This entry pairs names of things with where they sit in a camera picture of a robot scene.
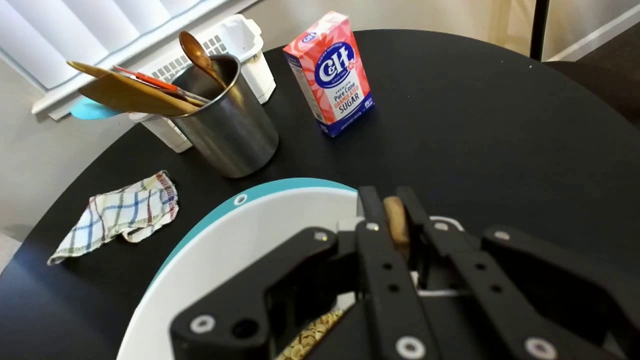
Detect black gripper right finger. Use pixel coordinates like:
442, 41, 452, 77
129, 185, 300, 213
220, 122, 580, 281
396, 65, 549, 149
398, 189, 614, 360

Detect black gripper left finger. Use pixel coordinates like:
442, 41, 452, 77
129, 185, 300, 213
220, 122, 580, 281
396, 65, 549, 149
356, 186, 435, 360

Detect wooden stirring spoon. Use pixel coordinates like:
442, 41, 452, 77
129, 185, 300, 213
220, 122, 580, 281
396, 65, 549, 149
384, 197, 410, 256

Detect white bowl with blue band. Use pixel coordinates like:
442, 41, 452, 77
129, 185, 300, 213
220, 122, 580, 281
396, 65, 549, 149
117, 179, 360, 360

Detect brown wooden spoon in cup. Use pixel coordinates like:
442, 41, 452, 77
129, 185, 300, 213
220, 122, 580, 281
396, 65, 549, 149
178, 33, 226, 87

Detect yellow noodles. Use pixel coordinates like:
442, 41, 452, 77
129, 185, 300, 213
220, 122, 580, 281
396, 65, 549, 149
277, 310, 345, 360

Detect round black table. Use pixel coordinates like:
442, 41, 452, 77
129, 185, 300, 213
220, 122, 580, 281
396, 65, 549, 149
0, 30, 640, 360

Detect steel utensil holder cup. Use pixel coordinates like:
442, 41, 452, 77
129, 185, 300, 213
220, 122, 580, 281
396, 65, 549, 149
174, 55, 281, 179

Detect pink sugar carton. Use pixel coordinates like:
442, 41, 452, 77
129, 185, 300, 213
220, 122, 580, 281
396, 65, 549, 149
284, 10, 375, 138

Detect white plastic basket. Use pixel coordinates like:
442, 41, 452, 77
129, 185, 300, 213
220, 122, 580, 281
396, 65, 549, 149
130, 15, 277, 154

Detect red spatula in cup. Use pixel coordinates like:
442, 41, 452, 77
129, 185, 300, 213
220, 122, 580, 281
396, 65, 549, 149
112, 67, 211, 106

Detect wooden spatula in cup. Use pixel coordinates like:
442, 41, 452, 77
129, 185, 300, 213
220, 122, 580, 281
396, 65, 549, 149
69, 61, 199, 117

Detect white vertical blinds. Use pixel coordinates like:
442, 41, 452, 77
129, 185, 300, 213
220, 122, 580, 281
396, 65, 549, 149
0, 0, 261, 121

